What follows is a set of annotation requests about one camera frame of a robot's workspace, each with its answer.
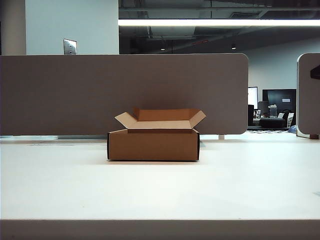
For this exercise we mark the narrow grey desk partition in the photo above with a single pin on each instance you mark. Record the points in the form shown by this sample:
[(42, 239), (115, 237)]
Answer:
[(305, 100)]

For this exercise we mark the wide grey desk partition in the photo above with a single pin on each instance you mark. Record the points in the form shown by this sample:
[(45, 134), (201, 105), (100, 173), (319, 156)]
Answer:
[(62, 95)]

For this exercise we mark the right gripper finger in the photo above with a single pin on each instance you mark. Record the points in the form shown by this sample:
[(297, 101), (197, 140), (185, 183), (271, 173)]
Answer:
[(316, 72)]

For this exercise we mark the large black wall screen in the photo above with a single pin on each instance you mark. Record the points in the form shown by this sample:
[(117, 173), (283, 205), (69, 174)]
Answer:
[(280, 96)]

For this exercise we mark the black sofa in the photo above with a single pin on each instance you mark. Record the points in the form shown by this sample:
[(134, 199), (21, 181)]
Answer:
[(272, 122)]

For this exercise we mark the blue plastic bag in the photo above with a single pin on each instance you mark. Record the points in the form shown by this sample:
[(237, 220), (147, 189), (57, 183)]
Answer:
[(293, 129)]

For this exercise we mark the white standing screen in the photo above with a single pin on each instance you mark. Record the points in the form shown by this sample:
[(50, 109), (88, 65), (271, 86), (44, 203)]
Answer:
[(252, 96)]

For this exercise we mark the open brown cardboard box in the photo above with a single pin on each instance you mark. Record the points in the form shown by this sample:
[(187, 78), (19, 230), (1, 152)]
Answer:
[(152, 147)]

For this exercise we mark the long ceiling light strip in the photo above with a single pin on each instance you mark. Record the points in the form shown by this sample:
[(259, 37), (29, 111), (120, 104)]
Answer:
[(212, 22)]

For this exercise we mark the black ceiling spot lamp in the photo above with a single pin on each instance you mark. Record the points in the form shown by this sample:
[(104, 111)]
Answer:
[(233, 46)]

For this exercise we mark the white chair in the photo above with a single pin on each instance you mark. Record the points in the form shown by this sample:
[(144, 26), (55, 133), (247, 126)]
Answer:
[(290, 119)]

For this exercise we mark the metal wall switch plate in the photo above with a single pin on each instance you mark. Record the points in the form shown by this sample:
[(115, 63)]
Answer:
[(70, 46)]

